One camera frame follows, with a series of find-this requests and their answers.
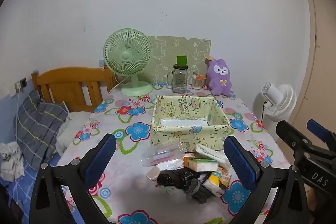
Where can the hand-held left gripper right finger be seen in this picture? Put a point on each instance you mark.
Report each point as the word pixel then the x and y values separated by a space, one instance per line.
pixel 240 161

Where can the grey glove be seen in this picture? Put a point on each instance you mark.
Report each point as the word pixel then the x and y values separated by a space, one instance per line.
pixel 197 190

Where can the grey plaid pillow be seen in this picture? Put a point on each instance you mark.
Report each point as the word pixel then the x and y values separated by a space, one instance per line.
pixel 36 124

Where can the blue checked bed sheet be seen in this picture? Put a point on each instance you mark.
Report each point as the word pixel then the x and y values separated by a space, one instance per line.
pixel 23 192

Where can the cotton swab jar orange lid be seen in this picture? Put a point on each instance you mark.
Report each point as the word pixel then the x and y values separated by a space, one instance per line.
pixel 198 82

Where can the wooden bed headboard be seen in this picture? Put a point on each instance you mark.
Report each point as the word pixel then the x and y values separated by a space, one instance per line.
pixel 68 77

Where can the floral tablecloth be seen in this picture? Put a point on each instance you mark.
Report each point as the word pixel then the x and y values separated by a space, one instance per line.
pixel 126 179

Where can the purple plush bunny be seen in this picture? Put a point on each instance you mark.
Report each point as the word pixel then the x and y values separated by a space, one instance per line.
pixel 220 82

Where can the flat white pack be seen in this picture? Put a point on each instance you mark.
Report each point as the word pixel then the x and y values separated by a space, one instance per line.
pixel 183 122

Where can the white bedding cloth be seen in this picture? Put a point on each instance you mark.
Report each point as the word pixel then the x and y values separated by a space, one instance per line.
pixel 71 124

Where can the black plastic bag roll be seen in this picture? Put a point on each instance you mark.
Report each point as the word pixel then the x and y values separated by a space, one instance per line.
pixel 176 178

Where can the white standing fan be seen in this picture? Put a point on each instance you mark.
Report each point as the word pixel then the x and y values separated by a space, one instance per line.
pixel 283 103

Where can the clear plastic bag pink insert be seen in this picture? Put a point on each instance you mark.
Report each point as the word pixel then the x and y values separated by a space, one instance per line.
pixel 160 155

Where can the yellow snack packet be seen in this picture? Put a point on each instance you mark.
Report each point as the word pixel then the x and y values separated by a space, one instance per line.
pixel 216 183

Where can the yellow fabric storage box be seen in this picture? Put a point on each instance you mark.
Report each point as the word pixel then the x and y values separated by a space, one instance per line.
pixel 170 137

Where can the green orange tissue pack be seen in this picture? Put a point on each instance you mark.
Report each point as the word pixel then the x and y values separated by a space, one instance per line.
pixel 202 165

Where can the green desk fan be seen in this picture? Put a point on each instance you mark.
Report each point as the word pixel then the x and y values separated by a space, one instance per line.
pixel 126 56

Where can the glass jar with green lid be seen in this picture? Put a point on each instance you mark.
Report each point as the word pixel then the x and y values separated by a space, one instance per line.
pixel 179 79

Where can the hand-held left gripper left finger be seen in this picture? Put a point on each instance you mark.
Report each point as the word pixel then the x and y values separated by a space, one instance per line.
pixel 101 158

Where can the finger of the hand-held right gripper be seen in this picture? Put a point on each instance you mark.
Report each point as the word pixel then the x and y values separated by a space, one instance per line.
pixel 288 134
pixel 319 130

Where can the beige door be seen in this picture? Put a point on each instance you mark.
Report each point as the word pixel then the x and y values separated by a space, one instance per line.
pixel 323 69

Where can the green patterned board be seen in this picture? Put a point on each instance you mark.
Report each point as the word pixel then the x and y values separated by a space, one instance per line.
pixel 178 45

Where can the crumpled white grey cloth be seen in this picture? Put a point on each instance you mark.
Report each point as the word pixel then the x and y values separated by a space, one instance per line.
pixel 10 161

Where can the wall socket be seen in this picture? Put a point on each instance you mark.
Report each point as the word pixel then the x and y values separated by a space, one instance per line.
pixel 23 82

